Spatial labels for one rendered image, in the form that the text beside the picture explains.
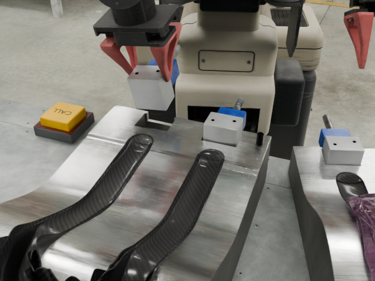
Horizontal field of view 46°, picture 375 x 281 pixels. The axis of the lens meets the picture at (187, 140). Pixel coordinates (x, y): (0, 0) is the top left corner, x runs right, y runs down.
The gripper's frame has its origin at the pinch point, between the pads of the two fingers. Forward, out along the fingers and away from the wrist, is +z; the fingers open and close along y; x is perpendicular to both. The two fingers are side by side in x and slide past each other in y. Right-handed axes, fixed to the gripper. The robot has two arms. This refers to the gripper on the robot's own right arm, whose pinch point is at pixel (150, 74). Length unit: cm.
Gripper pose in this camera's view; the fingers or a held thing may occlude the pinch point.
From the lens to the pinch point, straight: 64.7
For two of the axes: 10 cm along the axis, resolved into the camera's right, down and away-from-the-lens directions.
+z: 1.7, 7.4, 6.5
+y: 9.3, 1.0, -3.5
